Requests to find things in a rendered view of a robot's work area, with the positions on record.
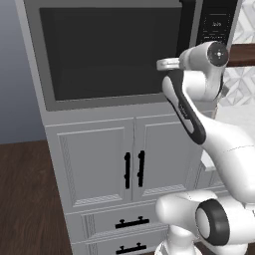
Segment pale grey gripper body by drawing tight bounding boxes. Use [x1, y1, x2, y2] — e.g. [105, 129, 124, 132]
[155, 57, 182, 72]

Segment grey built-in microwave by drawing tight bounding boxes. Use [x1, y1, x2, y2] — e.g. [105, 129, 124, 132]
[22, 0, 244, 113]

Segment dark glass microwave door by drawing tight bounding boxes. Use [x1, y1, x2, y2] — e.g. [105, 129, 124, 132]
[23, 0, 197, 113]

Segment grey panelled cupboard door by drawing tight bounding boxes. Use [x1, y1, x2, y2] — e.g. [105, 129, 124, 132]
[44, 118, 135, 214]
[133, 112, 217, 203]

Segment grey counter cabinet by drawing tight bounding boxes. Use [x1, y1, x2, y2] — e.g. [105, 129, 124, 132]
[193, 150, 231, 197]

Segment grey tall cabinet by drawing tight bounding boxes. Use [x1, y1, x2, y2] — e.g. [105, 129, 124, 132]
[14, 0, 233, 255]

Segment grey drawer front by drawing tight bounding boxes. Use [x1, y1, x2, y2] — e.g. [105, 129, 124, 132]
[64, 201, 168, 245]
[71, 231, 168, 255]

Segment black microwave door handle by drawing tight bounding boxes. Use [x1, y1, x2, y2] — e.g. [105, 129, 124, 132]
[176, 0, 197, 58]

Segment dark wooden wall shelf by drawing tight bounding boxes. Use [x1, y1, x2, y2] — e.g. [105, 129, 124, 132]
[228, 43, 255, 68]

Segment black cupboard door handle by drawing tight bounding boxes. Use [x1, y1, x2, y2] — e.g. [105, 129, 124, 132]
[136, 149, 146, 188]
[123, 151, 131, 190]

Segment black drawer handle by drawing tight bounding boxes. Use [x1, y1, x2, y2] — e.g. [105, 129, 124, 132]
[115, 215, 150, 230]
[115, 242, 148, 255]

